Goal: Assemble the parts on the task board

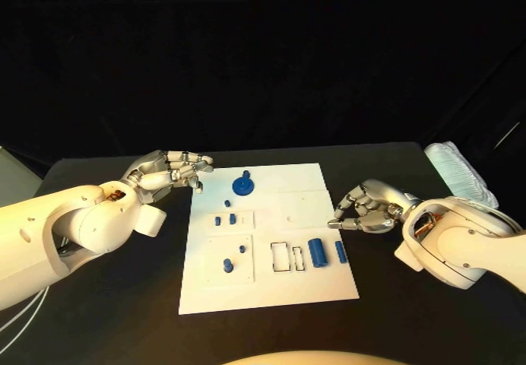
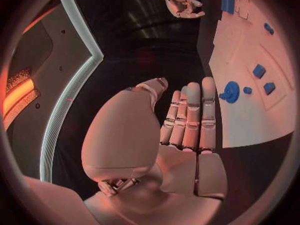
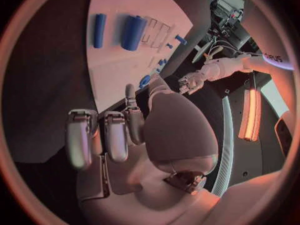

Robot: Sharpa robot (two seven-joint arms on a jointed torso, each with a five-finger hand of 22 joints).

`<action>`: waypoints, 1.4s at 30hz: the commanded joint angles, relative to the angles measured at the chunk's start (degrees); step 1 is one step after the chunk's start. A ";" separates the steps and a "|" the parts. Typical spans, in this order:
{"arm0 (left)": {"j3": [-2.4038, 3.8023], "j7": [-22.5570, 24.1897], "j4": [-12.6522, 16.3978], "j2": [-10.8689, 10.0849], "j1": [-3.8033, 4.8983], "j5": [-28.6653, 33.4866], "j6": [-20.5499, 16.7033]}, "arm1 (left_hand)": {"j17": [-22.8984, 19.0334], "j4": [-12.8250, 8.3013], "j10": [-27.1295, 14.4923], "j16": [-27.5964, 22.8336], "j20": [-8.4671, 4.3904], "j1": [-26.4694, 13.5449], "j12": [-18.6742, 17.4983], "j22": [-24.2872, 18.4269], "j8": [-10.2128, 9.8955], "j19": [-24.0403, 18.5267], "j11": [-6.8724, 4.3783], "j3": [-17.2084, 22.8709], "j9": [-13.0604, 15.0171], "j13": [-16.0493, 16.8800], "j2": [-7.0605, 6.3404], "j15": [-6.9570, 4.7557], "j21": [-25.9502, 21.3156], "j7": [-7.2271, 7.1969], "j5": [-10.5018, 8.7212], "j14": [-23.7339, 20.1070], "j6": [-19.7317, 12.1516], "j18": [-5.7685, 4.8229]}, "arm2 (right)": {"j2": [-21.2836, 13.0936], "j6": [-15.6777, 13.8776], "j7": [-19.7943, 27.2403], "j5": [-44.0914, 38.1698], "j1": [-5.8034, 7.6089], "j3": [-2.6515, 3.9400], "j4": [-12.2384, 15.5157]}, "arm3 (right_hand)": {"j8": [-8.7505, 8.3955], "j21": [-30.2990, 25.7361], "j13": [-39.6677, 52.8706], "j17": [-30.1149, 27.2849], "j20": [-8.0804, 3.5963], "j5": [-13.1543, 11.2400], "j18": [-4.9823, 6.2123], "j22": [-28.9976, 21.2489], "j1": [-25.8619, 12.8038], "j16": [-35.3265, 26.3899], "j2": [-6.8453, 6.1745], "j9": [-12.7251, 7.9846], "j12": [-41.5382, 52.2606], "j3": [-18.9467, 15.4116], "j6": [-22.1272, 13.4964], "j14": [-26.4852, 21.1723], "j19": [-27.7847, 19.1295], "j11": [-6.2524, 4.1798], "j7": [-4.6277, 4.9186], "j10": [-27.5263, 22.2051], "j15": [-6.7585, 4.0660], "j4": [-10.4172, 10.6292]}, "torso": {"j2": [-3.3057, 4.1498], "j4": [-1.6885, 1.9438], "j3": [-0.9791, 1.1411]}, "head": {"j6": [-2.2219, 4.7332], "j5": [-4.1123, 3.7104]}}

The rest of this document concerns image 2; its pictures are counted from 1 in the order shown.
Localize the white task board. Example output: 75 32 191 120
208 0 297 149

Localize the blue gear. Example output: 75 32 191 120
218 81 240 104

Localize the blue square block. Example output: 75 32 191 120
251 63 267 79

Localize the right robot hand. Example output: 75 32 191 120
163 0 206 19

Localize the glowing light bar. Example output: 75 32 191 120
2 78 37 115

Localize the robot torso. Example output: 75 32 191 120
4 0 105 184

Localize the blue ribbed block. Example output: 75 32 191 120
220 0 236 15

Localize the blue plug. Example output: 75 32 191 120
263 22 275 36

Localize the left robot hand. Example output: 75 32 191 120
80 76 229 225

